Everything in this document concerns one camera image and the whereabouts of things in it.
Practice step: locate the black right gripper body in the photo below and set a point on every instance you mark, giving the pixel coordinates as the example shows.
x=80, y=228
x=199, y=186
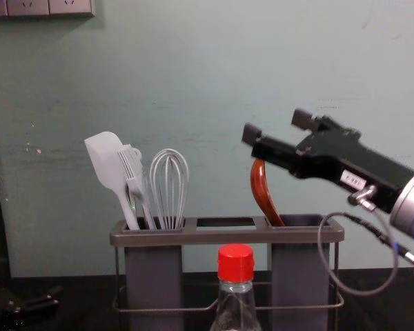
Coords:
x=334, y=158

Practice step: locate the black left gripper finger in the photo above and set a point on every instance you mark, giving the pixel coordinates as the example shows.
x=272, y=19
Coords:
x=41, y=300

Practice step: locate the red bottle cap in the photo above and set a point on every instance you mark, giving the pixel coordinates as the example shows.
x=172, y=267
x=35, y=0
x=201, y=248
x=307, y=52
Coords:
x=235, y=263

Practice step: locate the grey silicone spatula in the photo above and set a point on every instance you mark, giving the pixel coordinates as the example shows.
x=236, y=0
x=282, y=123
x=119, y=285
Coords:
x=103, y=155

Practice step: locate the grey plastic utensil bin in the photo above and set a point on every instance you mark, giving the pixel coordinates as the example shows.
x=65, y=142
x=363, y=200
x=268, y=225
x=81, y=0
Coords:
x=152, y=276
x=300, y=272

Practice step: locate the clear plastic bottle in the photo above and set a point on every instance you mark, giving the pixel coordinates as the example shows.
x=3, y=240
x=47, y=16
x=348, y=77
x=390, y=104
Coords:
x=235, y=310

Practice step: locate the grey silicone whisk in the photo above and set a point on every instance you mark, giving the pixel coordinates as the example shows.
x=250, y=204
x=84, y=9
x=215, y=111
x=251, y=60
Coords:
x=169, y=186

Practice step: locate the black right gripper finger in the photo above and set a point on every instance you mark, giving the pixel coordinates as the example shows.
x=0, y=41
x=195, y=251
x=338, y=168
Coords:
x=305, y=120
x=276, y=151

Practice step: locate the black rack with steel bars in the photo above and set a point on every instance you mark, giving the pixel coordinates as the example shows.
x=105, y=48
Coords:
x=227, y=237

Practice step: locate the black table cloth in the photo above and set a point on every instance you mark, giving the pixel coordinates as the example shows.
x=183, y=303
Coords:
x=372, y=310

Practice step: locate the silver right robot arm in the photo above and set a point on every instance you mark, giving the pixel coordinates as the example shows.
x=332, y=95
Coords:
x=412, y=203

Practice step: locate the grey slotted turner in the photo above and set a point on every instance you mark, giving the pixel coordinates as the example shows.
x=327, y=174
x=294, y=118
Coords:
x=132, y=179

